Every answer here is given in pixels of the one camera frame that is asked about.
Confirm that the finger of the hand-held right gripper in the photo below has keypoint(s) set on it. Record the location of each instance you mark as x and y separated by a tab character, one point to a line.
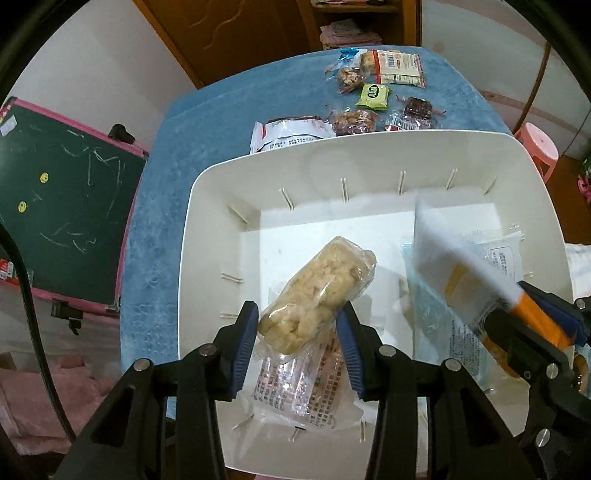
551	311
512	341

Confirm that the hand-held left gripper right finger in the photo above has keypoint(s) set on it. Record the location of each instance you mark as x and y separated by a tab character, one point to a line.
350	350

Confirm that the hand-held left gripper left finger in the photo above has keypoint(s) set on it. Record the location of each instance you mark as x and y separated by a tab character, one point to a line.
247	341

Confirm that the rice cracker snack packet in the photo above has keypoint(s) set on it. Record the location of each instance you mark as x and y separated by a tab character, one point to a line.
314	286

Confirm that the white orange snack packet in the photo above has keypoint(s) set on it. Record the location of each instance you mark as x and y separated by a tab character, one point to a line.
443	249

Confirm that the white plastic bin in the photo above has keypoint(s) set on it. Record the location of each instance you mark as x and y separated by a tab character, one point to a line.
323	161

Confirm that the white packet with red edge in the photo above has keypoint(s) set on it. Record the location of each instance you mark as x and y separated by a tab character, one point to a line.
291	134

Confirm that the nut brittle snack packet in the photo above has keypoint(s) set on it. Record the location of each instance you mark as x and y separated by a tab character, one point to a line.
355	121

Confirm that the blue-ended nut snack packet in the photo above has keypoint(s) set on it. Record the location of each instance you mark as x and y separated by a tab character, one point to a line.
348	74

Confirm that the white quilted cloth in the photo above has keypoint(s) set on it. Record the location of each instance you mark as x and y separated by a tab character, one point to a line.
579	267

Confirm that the clear printed snack packet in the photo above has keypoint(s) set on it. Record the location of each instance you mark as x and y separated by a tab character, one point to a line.
295	387

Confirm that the clear flat printed packet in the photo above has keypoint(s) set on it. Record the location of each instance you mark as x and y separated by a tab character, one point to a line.
501	261

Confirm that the pale blue printed packet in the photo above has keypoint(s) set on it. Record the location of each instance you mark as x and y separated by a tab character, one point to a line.
434	318

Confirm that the pink green bag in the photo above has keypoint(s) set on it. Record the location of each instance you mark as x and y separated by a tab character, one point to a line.
584	180

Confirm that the pink plastic stool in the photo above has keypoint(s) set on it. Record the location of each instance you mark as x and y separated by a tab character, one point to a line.
538	147

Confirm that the black easel clamp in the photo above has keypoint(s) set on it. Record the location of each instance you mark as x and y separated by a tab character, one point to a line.
67	310

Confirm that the blue textured table cloth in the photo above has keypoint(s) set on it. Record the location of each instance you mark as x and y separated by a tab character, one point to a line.
207	138

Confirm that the pink fluffy cloth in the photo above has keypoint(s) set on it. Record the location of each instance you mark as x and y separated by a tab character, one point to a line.
37	397

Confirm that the clear red snack packet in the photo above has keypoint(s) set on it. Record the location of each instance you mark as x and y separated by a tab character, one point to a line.
406	123

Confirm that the dark brown snack packet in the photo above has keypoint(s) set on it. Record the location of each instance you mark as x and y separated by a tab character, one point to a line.
418	108

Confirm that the black easel knob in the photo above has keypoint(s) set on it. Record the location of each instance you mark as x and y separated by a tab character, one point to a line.
121	133

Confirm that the small red box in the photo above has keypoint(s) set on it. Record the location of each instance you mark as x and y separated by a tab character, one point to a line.
4	270

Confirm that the small green snack packet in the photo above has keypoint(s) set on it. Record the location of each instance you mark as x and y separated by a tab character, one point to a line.
374	97

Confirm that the large red white packet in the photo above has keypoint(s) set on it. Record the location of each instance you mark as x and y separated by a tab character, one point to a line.
399	67

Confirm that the tan cracker snack packet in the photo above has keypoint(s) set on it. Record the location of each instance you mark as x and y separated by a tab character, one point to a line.
368	61

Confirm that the wooden cabinet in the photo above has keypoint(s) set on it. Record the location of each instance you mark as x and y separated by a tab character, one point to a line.
231	32

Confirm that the folded pink cloth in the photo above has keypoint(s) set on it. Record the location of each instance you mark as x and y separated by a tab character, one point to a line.
346	34

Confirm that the green chalkboard with pink frame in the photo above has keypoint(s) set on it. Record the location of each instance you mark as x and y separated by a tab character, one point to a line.
69	194

